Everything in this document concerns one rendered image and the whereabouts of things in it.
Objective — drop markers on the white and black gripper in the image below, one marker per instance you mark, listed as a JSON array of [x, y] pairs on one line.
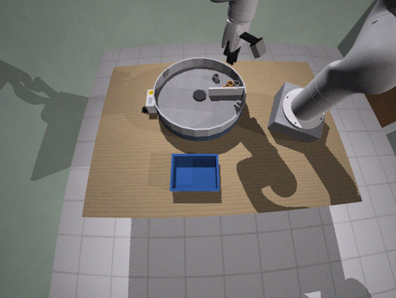
[[231, 41]]

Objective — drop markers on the blue open box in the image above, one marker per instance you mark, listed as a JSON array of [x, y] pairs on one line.
[[194, 172]]

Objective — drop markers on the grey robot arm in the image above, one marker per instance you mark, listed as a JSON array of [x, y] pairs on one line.
[[368, 68]]

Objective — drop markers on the grey round turning table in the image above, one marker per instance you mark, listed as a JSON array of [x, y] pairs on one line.
[[193, 106]]

